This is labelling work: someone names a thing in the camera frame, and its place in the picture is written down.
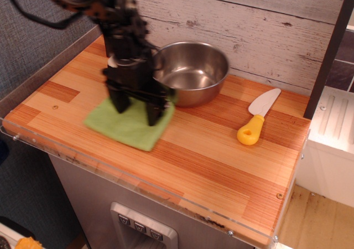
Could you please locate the yellow handled toy knife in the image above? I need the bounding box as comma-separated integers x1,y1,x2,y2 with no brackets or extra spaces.
237,89,281,146

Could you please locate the stainless steel bowl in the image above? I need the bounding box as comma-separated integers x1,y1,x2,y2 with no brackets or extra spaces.
153,41,229,108

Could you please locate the orange object bottom left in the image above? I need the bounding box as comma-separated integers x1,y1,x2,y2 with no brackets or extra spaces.
15,237,43,249

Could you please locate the dark right shelf post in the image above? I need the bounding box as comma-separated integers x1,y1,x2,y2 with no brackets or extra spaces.
303,0,353,120

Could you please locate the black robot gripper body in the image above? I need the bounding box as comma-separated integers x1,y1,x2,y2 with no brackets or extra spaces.
103,54,171,106

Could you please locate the green towel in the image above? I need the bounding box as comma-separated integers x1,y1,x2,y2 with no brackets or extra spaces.
84,97,175,152

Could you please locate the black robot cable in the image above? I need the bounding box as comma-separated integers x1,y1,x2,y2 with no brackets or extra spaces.
4,0,84,30

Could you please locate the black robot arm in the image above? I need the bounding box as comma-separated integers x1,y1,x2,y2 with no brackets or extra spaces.
52,0,168,126

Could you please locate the white toy sink unit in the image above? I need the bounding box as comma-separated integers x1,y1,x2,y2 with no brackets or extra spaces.
295,87,353,206

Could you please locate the clear acrylic table edge guard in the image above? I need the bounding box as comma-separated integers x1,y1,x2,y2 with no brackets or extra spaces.
4,111,310,248

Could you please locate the silver dispenser button panel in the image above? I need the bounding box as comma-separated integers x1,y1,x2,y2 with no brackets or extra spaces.
110,202,179,248

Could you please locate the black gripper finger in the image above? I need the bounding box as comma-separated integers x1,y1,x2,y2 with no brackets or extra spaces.
107,85,131,113
145,100,170,126

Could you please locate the toy sushi roll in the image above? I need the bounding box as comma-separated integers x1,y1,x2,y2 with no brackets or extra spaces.
107,56,117,68

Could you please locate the silver toy fridge cabinet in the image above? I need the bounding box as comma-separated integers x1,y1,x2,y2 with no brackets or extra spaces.
50,155,251,248

